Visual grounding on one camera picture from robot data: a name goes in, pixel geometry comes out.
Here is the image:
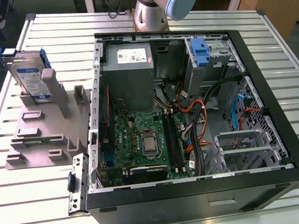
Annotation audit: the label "hard disk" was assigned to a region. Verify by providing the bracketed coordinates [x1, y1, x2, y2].
[0, 41, 56, 108]

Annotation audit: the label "orange wire with black connector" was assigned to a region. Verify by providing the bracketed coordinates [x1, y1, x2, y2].
[241, 105, 271, 119]

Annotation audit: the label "metal disk bay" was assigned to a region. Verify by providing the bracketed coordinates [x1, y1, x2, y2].
[212, 126, 282, 175]

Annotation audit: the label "grey parts rack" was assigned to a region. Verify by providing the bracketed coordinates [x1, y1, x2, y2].
[0, 64, 96, 172]

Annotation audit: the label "green RAM stick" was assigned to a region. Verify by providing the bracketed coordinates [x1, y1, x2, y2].
[21, 137, 49, 147]

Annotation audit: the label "grey power supply unit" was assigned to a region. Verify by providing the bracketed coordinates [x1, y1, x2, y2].
[97, 39, 160, 117]

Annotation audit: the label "green motherboard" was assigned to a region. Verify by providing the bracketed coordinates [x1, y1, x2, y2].
[93, 104, 198, 189]

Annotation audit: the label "silver CPU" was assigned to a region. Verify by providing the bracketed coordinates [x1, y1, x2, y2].
[142, 134, 159, 152]

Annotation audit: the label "blue plastic drive latch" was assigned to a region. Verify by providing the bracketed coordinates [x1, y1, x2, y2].
[188, 36, 212, 68]

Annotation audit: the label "black CPU socket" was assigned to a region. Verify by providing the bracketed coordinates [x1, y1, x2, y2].
[139, 128, 163, 161]

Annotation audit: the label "metal optical drive cage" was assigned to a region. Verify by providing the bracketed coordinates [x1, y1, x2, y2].
[178, 30, 246, 99]

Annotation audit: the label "black RAM slot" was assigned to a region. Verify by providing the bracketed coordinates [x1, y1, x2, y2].
[162, 107, 180, 173]
[168, 106, 188, 173]

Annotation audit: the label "black graphics card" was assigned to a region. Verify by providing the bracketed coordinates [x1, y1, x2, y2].
[96, 161, 171, 189]

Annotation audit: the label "black open PC case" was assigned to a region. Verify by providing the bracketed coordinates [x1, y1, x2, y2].
[67, 12, 299, 224]

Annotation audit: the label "white table frame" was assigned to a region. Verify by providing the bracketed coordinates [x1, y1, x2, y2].
[73, 0, 139, 16]

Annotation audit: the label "thin red wire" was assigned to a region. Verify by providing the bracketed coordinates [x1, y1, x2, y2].
[99, 84, 116, 144]

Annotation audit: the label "metal expansion slot bracket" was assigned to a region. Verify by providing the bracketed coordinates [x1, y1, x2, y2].
[62, 152, 95, 216]

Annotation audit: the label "black blue bracket latch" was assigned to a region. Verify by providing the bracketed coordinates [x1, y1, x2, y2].
[65, 171, 79, 193]

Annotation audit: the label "yellow black power wires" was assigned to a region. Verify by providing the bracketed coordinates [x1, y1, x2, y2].
[152, 93, 179, 112]

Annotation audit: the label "orange wire bundle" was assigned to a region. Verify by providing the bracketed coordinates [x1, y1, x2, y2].
[177, 97, 213, 154]

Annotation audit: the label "thick black cable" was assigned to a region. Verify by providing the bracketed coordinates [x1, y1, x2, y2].
[185, 75, 253, 177]

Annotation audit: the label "blue data wire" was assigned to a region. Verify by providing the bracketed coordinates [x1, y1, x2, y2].
[229, 94, 249, 132]

